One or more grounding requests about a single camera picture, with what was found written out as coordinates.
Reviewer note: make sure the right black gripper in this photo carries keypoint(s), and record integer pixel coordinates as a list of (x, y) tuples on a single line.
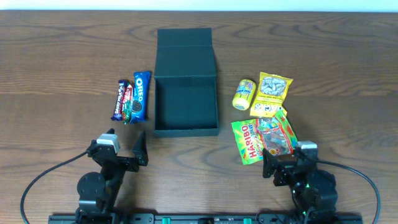
[(283, 166)]

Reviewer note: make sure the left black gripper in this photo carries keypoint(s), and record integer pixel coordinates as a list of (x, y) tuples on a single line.
[(121, 160)]

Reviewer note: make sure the Haribo gummy bag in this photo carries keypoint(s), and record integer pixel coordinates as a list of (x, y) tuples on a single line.
[(274, 135)]

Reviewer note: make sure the purple Dairy Milk bar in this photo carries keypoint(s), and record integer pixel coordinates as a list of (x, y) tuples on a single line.
[(117, 112)]

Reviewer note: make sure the red green chocolate bar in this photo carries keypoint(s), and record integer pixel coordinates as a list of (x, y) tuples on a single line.
[(127, 100)]

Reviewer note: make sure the dark green gift box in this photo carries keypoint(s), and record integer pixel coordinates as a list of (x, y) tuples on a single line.
[(185, 84)]

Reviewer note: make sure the yellow Hacks candy bag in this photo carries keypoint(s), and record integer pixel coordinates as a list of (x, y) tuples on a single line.
[(270, 95)]

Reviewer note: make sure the blue Oreo cookie pack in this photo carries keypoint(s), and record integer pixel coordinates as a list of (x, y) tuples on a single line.
[(140, 92)]

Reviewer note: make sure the yellow Mentos bottle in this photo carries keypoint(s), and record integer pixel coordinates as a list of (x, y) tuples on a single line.
[(244, 94)]

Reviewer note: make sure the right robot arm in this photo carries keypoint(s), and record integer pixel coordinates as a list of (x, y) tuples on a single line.
[(313, 190)]

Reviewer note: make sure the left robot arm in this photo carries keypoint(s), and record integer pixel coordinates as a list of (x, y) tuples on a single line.
[(98, 191)]

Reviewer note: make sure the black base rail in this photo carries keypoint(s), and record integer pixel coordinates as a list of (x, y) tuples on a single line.
[(148, 218)]

